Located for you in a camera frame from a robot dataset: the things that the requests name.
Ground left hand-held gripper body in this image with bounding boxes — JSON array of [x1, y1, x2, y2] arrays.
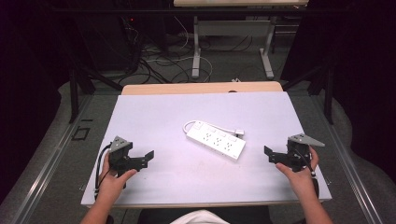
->
[[106, 135, 148, 178]]

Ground dark equipment cabinet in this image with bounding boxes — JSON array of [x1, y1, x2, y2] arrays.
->
[[69, 0, 139, 72]]

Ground white power strip cable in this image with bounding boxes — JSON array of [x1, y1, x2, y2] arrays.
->
[[182, 119, 241, 136]]

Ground bundle of black floor cables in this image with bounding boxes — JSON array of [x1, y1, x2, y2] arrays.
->
[[120, 17, 195, 86]]

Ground person's left hand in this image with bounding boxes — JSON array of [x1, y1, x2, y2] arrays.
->
[[97, 152, 138, 205]]

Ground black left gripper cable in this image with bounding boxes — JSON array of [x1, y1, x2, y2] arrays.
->
[[93, 142, 114, 200]]

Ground black metal stand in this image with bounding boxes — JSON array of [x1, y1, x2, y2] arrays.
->
[[67, 60, 124, 124], [281, 60, 336, 126]]

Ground black horizontal bar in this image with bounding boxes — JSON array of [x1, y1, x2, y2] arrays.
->
[[50, 7, 347, 15]]

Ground white table mat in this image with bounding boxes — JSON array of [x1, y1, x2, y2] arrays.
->
[[80, 91, 332, 208]]

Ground white floor cable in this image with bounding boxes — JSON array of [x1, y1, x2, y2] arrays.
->
[[146, 15, 215, 84]]

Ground white metal frame desk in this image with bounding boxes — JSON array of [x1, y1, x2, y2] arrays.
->
[[172, 0, 310, 80]]

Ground person's black pants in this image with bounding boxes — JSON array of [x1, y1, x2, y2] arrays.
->
[[136, 204, 275, 224]]

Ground person's right hand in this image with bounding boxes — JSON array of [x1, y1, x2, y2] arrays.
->
[[275, 146, 320, 200]]

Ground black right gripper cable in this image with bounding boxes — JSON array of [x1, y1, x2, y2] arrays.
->
[[293, 145, 320, 199]]

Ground person's white shirt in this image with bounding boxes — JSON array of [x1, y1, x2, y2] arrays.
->
[[170, 209, 231, 224]]

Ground white power strip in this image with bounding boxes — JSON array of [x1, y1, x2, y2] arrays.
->
[[186, 120, 247, 162]]

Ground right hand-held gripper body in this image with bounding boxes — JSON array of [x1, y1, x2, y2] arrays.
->
[[285, 133, 326, 174]]

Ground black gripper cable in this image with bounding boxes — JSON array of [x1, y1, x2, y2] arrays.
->
[[293, 145, 320, 199], [93, 142, 114, 200]]

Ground metal floor rail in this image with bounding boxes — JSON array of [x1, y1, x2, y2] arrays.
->
[[10, 93, 95, 224], [309, 94, 386, 224]]

